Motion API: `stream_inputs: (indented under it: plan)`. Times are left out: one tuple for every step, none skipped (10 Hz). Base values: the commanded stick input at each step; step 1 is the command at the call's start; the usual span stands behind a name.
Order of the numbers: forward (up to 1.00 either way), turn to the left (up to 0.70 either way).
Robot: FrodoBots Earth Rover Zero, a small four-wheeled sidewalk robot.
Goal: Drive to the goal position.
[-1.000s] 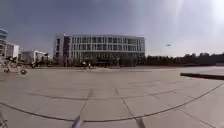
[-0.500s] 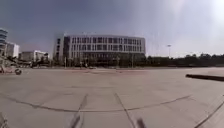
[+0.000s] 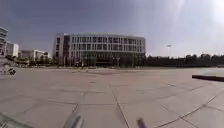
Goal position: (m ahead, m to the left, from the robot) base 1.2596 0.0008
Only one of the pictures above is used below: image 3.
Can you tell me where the white curved building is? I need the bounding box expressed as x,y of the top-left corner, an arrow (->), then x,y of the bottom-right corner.
53,32 -> 147,68

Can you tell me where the tall lamp pole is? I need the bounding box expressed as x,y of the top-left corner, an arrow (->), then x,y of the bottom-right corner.
166,43 -> 173,58

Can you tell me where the robot's own part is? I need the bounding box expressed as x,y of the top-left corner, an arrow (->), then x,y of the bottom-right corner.
63,113 -> 85,128
136,117 -> 148,128

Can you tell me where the distant row of trees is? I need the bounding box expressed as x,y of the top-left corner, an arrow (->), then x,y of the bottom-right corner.
144,53 -> 224,68

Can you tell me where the group of pale buildings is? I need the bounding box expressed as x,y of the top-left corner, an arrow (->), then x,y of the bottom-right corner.
4,41 -> 52,65

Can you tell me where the vehicle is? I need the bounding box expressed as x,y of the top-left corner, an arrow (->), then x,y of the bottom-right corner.
2,62 -> 18,76

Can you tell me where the pale multi-storey building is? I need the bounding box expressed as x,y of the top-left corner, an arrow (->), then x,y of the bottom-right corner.
0,26 -> 9,56

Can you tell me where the dark low wall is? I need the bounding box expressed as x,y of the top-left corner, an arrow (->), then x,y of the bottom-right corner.
191,74 -> 224,83

